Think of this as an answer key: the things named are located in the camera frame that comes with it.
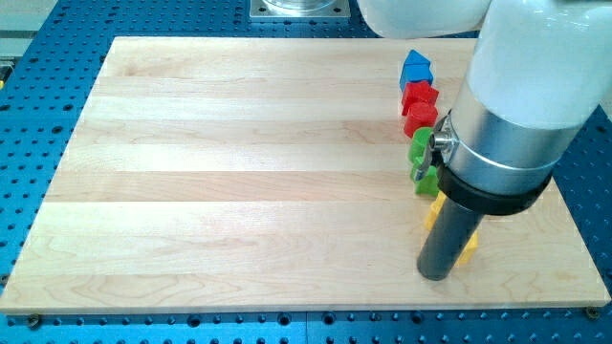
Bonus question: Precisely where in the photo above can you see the blue triangle block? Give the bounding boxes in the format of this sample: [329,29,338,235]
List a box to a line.
[404,50,430,67]

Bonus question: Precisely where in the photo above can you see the light wooden board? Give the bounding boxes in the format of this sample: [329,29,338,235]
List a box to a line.
[1,37,610,314]

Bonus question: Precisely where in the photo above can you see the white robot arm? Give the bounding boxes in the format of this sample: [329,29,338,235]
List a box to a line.
[360,0,611,215]

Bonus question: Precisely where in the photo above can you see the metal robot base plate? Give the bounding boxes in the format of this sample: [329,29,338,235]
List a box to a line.
[248,0,351,19]

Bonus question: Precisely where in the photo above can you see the red star block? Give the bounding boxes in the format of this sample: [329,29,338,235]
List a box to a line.
[401,80,439,117]

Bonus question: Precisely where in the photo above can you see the red cylinder block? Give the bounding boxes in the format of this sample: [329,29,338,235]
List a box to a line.
[403,102,438,138]

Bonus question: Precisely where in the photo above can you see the green round block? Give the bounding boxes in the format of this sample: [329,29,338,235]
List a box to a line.
[407,127,432,164]

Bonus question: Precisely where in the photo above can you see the yellow star block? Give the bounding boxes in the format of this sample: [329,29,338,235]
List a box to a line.
[424,191,447,230]

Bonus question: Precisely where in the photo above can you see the yellow hexagon block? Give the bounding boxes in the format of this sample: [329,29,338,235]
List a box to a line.
[454,231,479,267]

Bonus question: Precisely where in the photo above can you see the blue heart block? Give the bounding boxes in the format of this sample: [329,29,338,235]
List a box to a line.
[399,64,433,92]

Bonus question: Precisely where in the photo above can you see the green cube block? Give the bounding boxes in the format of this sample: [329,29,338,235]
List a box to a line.
[410,157,439,197]

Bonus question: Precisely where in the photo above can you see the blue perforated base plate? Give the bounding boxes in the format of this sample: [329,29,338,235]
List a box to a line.
[1,0,611,343]

